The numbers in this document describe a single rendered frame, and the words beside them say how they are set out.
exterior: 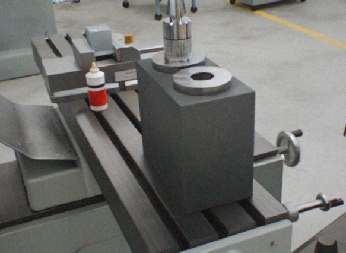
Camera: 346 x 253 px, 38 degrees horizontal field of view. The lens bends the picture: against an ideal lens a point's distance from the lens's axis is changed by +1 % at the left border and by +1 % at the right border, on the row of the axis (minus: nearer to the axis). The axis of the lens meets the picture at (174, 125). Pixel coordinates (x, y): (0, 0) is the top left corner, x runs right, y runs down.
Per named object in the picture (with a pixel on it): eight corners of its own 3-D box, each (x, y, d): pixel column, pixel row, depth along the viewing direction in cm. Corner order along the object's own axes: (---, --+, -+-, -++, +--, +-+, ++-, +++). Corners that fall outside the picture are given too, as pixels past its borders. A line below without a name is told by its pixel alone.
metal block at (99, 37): (108, 46, 129) (105, 23, 126) (113, 53, 123) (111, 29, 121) (88, 49, 127) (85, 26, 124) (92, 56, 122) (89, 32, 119)
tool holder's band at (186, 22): (181, 19, 84) (180, 13, 84) (196, 25, 81) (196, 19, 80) (156, 25, 82) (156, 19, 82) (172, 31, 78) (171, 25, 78)
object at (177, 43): (182, 51, 87) (181, 19, 84) (197, 58, 83) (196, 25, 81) (159, 57, 85) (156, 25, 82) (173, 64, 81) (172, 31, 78)
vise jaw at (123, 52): (127, 46, 134) (126, 31, 132) (140, 59, 123) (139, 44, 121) (105, 49, 132) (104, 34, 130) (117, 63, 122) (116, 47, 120)
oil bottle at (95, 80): (105, 103, 118) (100, 58, 113) (110, 108, 115) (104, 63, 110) (88, 106, 117) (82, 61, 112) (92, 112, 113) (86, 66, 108)
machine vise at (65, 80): (169, 62, 141) (167, 24, 136) (188, 79, 129) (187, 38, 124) (44, 82, 131) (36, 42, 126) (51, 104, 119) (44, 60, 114)
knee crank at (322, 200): (335, 199, 155) (336, 183, 153) (348, 209, 150) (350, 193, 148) (273, 218, 148) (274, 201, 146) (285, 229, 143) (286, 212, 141)
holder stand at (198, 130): (199, 139, 100) (197, 42, 91) (254, 196, 81) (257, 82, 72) (142, 152, 96) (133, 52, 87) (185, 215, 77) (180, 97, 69)
